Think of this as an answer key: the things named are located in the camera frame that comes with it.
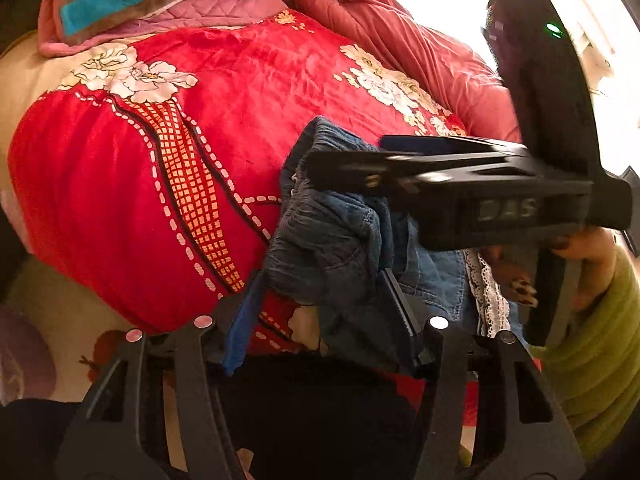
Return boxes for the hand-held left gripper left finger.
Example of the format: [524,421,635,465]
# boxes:
[55,267,271,480]

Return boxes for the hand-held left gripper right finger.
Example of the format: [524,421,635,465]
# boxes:
[377,267,588,480]

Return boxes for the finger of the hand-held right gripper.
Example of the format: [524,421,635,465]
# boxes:
[304,148,431,198]
[378,134,531,162]

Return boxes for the blue pants with lace trim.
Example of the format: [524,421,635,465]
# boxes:
[262,116,531,376]

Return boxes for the person's right hand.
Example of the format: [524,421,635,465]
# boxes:
[482,228,622,312]

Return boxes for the pink-red comforter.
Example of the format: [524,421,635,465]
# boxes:
[282,0,523,143]

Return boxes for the pink quilted pillow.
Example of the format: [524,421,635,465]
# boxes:
[37,0,290,58]

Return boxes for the red floral blanket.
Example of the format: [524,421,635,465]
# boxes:
[7,9,541,426]

